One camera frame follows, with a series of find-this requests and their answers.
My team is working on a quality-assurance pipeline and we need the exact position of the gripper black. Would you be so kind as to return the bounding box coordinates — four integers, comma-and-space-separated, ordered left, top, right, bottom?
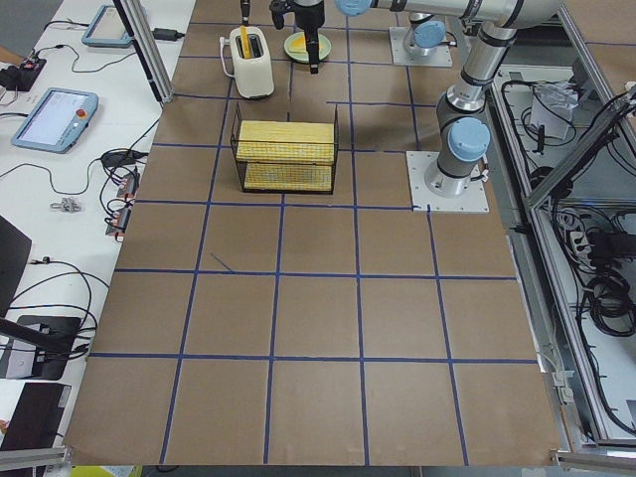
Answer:
239, 0, 325, 75

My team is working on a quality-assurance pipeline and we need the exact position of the white toaster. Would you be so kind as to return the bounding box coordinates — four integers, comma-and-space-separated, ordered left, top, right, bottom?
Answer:
229, 26, 274, 99

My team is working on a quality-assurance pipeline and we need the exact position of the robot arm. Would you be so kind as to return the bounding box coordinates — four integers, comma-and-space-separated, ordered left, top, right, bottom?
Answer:
239, 1, 446, 64
336, 0, 562, 198

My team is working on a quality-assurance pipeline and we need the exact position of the toast slice in toaster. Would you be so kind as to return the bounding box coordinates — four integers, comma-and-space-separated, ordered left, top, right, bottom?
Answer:
239, 25, 252, 60

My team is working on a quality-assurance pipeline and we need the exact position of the green plate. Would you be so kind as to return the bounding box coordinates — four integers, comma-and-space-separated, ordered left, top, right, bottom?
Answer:
283, 32, 332, 64

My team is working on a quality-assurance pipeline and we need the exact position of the triangular bread on plate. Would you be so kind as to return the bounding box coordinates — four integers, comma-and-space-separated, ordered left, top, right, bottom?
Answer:
289, 34, 307, 54

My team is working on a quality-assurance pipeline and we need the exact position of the black power adapter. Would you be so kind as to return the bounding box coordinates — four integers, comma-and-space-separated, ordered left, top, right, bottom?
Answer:
152, 28, 184, 42

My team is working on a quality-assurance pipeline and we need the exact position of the far teach pendant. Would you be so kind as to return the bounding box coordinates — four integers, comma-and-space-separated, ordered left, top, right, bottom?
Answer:
81, 4, 132, 49

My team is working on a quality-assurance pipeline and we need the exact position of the teach pendant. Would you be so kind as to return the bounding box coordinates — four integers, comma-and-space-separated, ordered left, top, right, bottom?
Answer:
81, 4, 132, 49
11, 87, 99, 154

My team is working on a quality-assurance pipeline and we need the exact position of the near teach pendant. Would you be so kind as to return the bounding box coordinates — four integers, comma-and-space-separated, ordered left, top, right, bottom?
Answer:
11, 87, 99, 154

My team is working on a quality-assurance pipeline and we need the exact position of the black monitor stand base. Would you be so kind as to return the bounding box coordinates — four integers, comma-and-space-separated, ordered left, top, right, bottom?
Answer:
1, 315, 80, 381

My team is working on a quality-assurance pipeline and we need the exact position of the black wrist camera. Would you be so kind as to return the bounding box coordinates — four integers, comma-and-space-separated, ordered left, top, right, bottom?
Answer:
269, 0, 292, 30

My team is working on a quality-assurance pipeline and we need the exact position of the black wire basket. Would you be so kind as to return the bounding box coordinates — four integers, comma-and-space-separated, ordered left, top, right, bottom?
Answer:
230, 101, 341, 196

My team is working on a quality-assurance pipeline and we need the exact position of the aluminium frame post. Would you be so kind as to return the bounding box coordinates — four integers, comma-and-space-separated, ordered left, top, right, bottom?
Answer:
113, 0, 174, 104

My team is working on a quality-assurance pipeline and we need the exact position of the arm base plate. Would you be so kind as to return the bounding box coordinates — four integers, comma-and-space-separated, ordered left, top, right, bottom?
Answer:
388, 26, 454, 68
405, 151, 490, 214

